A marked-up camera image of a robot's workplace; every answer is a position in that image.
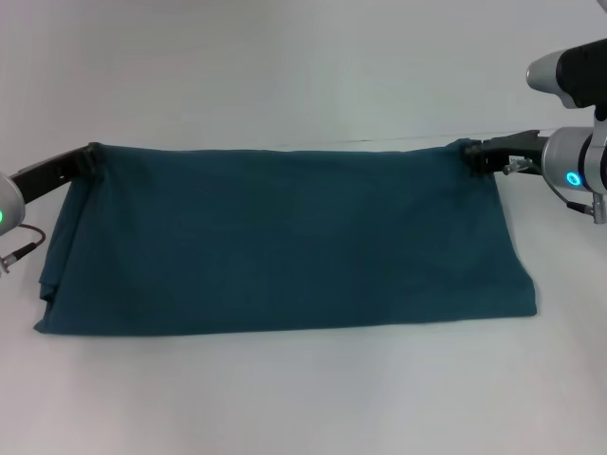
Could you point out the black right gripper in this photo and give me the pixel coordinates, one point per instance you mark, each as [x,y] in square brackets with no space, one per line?
[517,149]

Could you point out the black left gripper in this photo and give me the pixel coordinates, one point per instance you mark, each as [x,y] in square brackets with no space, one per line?
[47,173]

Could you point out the teal blue shirt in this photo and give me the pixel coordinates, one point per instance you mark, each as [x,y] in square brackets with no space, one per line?
[284,237]

